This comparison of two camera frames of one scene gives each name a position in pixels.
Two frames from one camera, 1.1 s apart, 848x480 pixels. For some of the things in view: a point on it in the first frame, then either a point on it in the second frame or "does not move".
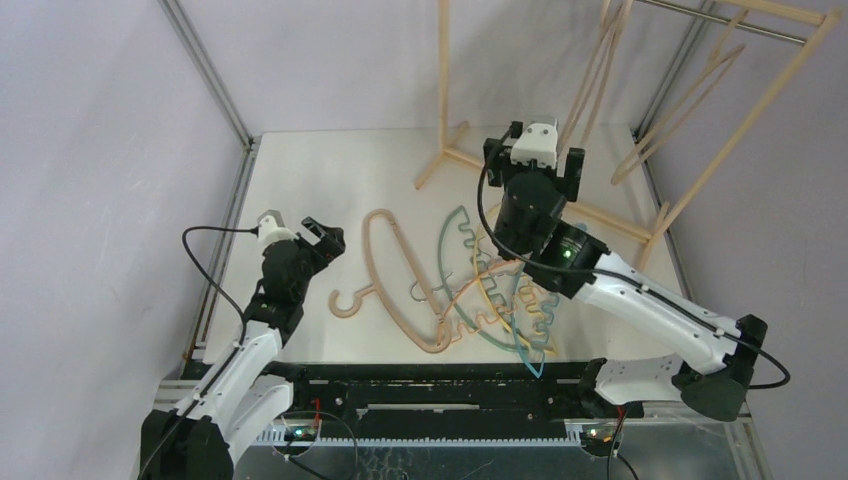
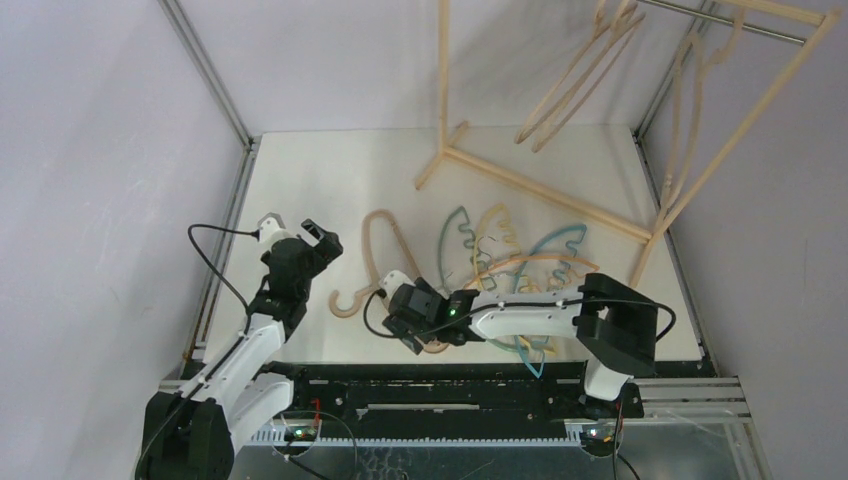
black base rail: [450, 395] does not move
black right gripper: [574, 175] to [403, 321]
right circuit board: [597, 436] does not move
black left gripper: [331, 244] does not move
